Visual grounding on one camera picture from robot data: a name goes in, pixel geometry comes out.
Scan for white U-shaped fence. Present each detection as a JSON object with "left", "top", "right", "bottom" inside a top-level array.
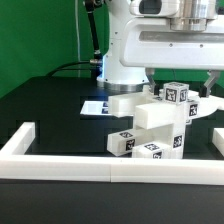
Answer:
[{"left": 0, "top": 122, "right": 224, "bottom": 186}]

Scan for black corrugated hose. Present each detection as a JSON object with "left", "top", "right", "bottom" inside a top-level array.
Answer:
[{"left": 83, "top": 0, "right": 108, "bottom": 78}]

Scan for white sheet with tags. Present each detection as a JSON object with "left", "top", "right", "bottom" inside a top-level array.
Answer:
[{"left": 81, "top": 101, "right": 108, "bottom": 116}]

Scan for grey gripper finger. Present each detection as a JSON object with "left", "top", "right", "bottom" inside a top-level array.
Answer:
[
  {"left": 145, "top": 68, "right": 156, "bottom": 94},
  {"left": 199, "top": 70, "right": 221, "bottom": 97}
]

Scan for black table cables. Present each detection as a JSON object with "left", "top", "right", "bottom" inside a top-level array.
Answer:
[{"left": 45, "top": 60, "right": 101, "bottom": 78}]

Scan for white tagged cube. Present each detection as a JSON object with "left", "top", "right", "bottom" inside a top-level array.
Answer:
[{"left": 163, "top": 82, "right": 189, "bottom": 104}]

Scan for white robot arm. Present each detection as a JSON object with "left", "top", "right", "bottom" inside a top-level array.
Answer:
[{"left": 98, "top": 0, "right": 224, "bottom": 97}]

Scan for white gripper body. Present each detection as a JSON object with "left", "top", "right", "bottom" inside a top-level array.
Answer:
[{"left": 120, "top": 0, "right": 224, "bottom": 70}]

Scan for white chair seat part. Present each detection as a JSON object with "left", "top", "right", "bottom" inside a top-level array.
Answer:
[{"left": 143, "top": 125, "right": 185, "bottom": 159}]

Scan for white thin cable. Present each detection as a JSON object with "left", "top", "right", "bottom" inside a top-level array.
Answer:
[{"left": 75, "top": 0, "right": 82, "bottom": 78}]

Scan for white chair back frame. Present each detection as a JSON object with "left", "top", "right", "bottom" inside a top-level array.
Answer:
[{"left": 108, "top": 85, "right": 224, "bottom": 130}]

